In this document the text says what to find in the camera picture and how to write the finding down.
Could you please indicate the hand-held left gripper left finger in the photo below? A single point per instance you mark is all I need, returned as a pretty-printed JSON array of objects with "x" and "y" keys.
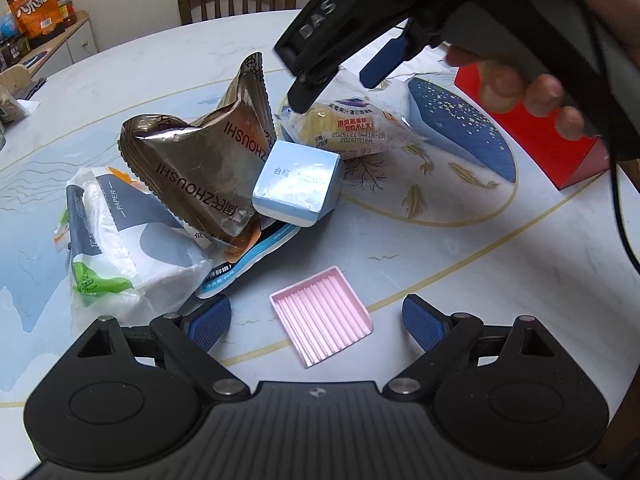
[{"x": 209, "y": 322}]

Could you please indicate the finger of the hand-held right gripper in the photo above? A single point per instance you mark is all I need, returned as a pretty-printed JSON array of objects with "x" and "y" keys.
[
  {"x": 382, "y": 62},
  {"x": 305, "y": 95}
]

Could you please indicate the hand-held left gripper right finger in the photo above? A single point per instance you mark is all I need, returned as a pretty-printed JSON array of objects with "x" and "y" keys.
[{"x": 424, "y": 322}]

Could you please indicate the yellow bread packet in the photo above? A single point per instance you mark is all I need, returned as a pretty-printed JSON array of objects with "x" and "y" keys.
[{"x": 350, "y": 132}]

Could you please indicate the blue and white packet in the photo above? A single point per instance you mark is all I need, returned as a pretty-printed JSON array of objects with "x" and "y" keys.
[{"x": 250, "y": 255}]

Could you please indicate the light blue small box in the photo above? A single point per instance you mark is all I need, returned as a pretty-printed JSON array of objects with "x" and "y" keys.
[{"x": 295, "y": 185}]

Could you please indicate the pink ribbed tray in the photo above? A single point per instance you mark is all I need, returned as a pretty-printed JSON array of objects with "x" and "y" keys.
[{"x": 320, "y": 315}]

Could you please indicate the white tissue pack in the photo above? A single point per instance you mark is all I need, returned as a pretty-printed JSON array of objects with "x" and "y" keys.
[{"x": 125, "y": 250}]

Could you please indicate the brown foil snack bag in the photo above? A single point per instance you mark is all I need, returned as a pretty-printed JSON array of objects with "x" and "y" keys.
[{"x": 200, "y": 170}]

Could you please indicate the red cardboard box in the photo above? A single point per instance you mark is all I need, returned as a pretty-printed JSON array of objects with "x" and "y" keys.
[{"x": 550, "y": 160}]

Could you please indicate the white patterned desktop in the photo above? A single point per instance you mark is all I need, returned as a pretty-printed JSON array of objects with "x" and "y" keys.
[{"x": 450, "y": 240}]

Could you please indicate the person's right hand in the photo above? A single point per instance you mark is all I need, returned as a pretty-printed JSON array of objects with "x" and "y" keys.
[{"x": 500, "y": 85}]

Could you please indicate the white paper napkin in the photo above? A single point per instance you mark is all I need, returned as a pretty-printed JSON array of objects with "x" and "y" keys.
[{"x": 425, "y": 67}]

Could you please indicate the white side cabinet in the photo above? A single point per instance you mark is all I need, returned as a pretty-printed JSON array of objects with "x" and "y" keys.
[{"x": 75, "y": 45}]

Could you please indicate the red-lidded jar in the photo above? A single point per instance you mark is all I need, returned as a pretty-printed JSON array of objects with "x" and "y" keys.
[{"x": 69, "y": 10}]

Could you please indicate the round blue mat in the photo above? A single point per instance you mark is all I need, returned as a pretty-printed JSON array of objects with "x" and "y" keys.
[{"x": 37, "y": 59}]

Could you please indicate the orange snack bag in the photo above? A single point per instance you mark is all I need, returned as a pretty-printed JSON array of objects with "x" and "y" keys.
[{"x": 35, "y": 7}]

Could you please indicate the white green-printed plastic bag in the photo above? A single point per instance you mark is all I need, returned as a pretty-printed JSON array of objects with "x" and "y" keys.
[{"x": 12, "y": 105}]

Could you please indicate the dark glass jars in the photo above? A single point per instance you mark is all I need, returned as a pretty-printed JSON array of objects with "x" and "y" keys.
[{"x": 15, "y": 50}]

